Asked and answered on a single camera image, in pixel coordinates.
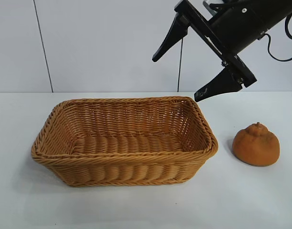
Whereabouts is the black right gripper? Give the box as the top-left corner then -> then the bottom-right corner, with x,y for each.
152,0 -> 292,103

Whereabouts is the brown woven wicker basket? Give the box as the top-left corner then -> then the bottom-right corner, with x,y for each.
30,95 -> 219,188

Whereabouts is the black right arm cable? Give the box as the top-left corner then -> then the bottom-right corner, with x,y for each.
259,9 -> 292,62

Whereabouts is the bumpy orange fruit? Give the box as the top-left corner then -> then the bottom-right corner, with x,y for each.
232,121 -> 281,166

